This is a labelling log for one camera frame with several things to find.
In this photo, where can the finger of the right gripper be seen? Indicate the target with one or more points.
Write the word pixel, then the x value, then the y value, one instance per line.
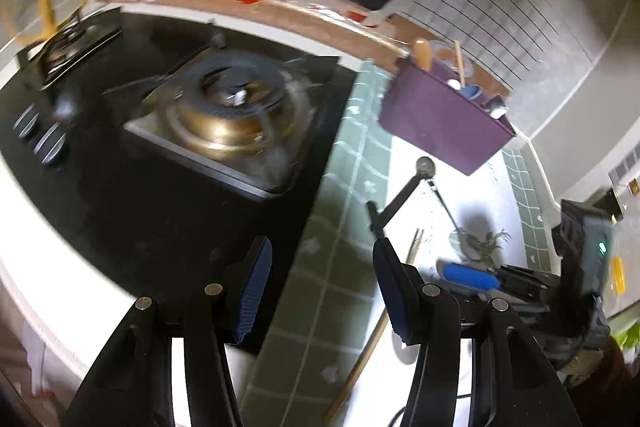
pixel 479 280

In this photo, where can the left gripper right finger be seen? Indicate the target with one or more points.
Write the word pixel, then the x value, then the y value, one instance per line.
pixel 428 317

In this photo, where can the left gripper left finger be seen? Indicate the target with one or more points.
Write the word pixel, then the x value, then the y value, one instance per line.
pixel 222 315

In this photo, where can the wooden chopstick long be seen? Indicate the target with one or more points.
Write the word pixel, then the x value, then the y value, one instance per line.
pixel 357 370

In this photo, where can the steel spoon black handle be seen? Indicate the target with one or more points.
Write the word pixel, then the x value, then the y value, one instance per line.
pixel 425 170

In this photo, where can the black slotted skimmer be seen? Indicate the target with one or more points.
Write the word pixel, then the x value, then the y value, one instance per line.
pixel 495 107

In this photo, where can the blue ladle spoon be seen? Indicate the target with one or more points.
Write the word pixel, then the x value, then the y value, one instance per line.
pixel 471 92

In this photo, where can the small white spoon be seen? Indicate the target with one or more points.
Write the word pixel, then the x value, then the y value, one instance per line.
pixel 454 84

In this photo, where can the wooden spoon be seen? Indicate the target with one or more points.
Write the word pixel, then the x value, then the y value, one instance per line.
pixel 422 54

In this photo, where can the wooden chopstick short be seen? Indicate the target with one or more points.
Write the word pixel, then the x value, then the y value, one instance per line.
pixel 460 63

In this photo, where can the black rice paddle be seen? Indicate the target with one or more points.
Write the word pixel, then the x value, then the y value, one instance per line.
pixel 377 223

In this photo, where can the gloved right hand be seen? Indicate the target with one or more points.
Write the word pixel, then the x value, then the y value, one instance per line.
pixel 605 365

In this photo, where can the green white tablecloth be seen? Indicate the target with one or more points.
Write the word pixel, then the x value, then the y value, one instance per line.
pixel 368 332

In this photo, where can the purple utensil bin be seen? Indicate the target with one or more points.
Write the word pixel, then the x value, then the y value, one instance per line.
pixel 420 108

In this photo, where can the black gas stove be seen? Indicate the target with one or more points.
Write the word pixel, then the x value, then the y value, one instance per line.
pixel 151 224

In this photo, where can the grey wall vent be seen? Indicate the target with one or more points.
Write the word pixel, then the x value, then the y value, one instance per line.
pixel 627 169

